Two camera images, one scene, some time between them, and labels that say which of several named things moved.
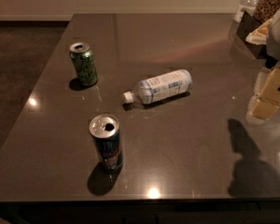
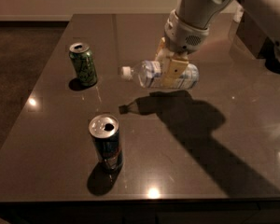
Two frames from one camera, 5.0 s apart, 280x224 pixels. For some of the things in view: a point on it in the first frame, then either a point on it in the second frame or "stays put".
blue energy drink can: [105, 131] stays put
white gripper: [279, 36] to [184, 38]
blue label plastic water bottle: [161, 88] to [153, 75]
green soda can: [84, 63] stays put
